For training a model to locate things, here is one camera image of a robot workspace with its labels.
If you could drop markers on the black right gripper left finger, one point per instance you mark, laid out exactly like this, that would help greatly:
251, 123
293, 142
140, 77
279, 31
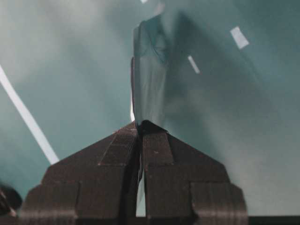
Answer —
95, 186

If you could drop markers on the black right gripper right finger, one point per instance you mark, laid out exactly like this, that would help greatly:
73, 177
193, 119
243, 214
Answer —
185, 186

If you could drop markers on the teal table mat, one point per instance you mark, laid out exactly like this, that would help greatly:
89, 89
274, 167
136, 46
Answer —
69, 62

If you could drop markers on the small white tape piece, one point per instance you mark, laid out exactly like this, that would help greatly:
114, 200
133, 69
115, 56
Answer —
193, 64

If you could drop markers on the white tape strip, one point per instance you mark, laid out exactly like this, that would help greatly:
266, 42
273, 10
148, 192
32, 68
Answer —
28, 119

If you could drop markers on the white tape patch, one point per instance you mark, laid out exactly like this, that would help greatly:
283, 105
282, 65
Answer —
239, 38

